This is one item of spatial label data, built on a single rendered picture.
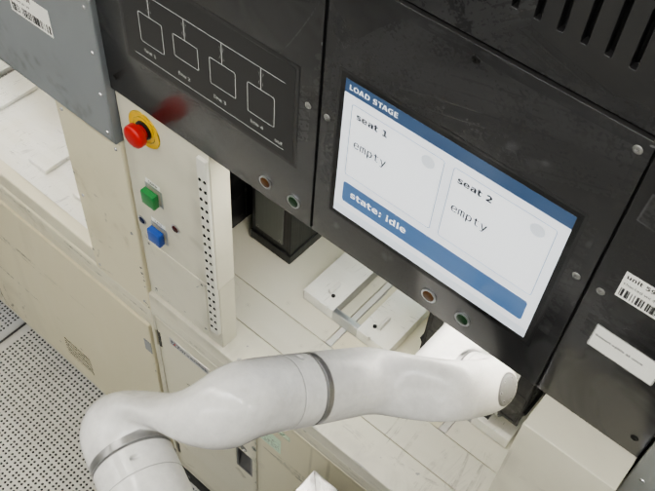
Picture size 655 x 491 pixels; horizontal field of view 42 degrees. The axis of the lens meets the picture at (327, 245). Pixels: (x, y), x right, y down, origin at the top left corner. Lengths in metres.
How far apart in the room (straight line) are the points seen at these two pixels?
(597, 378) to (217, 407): 0.41
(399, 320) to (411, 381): 0.57
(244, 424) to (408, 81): 0.41
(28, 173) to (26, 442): 0.89
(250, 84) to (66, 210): 0.94
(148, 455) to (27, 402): 1.65
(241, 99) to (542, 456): 0.56
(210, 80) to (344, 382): 0.41
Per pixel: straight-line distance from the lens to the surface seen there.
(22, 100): 2.19
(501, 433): 1.58
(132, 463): 1.03
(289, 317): 1.69
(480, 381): 1.14
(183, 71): 1.15
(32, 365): 2.72
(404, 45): 0.84
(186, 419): 0.97
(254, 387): 0.96
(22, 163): 2.04
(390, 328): 1.65
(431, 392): 1.11
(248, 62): 1.03
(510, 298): 0.96
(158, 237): 1.50
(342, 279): 1.71
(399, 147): 0.92
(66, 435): 2.59
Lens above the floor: 2.28
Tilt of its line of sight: 52 degrees down
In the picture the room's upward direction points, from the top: 6 degrees clockwise
